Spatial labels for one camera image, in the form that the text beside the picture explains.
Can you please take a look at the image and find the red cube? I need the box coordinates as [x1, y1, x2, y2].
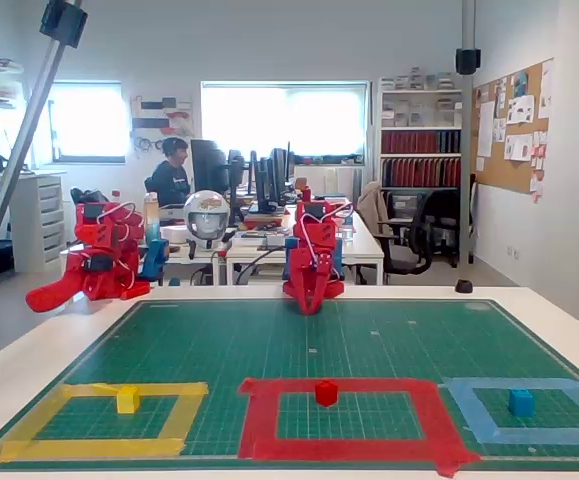
[314, 380, 339, 407]

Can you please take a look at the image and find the red leader arm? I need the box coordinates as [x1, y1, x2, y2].
[25, 201, 151, 314]

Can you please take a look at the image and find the red tape square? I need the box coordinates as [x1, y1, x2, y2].
[236, 377, 483, 479]

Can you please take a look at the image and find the yellow cube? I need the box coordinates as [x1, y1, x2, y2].
[115, 385, 141, 415]

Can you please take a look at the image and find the blue cube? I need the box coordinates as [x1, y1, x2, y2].
[507, 388, 535, 417]

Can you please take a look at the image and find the blue tape square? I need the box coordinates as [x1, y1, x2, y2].
[438, 377, 579, 446]

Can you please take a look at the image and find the yellow tape square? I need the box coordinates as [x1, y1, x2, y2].
[0, 382, 209, 466]

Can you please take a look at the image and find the beige jacket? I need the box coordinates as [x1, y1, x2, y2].
[357, 181, 395, 237]

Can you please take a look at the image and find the black office chair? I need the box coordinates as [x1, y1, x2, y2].
[376, 192, 438, 287]
[418, 173, 478, 269]

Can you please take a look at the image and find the black computer monitor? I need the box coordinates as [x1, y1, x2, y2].
[190, 139, 230, 194]
[268, 142, 293, 206]
[248, 149, 278, 214]
[227, 149, 246, 221]

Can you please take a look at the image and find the green cutting mat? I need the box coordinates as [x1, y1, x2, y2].
[0, 298, 579, 472]

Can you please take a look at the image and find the white helmet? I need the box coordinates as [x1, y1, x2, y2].
[183, 190, 231, 251]

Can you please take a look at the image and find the wide bright window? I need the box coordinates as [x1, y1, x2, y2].
[200, 79, 371, 162]

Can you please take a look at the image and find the seated person dark sweater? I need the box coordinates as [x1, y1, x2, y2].
[144, 137, 193, 209]

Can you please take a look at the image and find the colourful drink bottle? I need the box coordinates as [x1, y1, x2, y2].
[142, 192, 163, 246]

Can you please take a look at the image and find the white bookcase with binders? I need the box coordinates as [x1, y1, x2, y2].
[376, 75, 465, 194]

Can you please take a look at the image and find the upright grey pole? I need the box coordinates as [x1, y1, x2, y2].
[459, 0, 478, 266]

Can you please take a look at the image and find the white tool pegboard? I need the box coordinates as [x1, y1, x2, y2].
[128, 93, 196, 159]

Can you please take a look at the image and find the cork notice board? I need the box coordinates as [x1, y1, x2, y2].
[470, 56, 556, 197]

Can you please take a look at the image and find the black pole clamp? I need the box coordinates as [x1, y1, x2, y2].
[455, 47, 482, 76]
[39, 0, 89, 50]

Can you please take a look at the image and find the small bright window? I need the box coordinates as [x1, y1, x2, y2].
[48, 81, 128, 165]

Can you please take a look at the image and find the white drawer cabinet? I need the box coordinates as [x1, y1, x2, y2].
[8, 172, 68, 274]

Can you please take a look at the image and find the white gripper servo cable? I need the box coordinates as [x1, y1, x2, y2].
[303, 232, 320, 267]

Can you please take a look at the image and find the white wrist servo cable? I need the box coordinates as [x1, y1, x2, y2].
[301, 202, 354, 224]

